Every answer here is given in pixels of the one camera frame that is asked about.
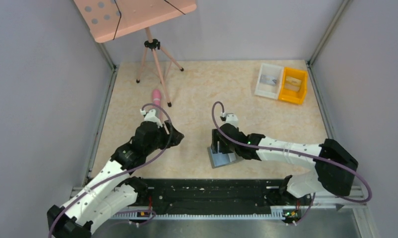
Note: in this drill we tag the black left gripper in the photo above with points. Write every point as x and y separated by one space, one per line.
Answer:
167 136

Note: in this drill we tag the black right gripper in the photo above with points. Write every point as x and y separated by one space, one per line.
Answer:
215 145

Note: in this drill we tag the grey-green leather card holder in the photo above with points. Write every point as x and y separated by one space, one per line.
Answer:
210 151

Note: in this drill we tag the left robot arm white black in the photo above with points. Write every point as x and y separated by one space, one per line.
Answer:
114 187

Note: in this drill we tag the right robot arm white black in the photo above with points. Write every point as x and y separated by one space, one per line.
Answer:
329 164

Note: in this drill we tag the card in white bin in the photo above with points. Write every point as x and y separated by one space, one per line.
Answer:
268 80

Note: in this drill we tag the card in yellow bin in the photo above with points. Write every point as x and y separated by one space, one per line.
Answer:
293 84

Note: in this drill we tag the pink cylindrical bottle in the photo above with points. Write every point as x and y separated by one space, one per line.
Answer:
156 97

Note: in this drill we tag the white plastic bin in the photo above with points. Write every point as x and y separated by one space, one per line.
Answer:
268 91

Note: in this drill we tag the yellow plastic bin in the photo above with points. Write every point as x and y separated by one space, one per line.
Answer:
292 96

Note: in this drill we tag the pink music stand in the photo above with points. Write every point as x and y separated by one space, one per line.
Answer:
110 19

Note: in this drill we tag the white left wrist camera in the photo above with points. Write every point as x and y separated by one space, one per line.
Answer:
152 115

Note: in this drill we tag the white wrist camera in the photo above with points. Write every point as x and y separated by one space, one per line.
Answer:
230 118
152 115

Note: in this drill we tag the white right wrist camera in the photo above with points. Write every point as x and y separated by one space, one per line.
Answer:
230 118

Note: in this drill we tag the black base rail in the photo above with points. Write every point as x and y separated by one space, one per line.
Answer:
214 196

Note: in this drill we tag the aluminium frame rail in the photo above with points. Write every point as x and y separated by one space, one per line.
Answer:
322 200

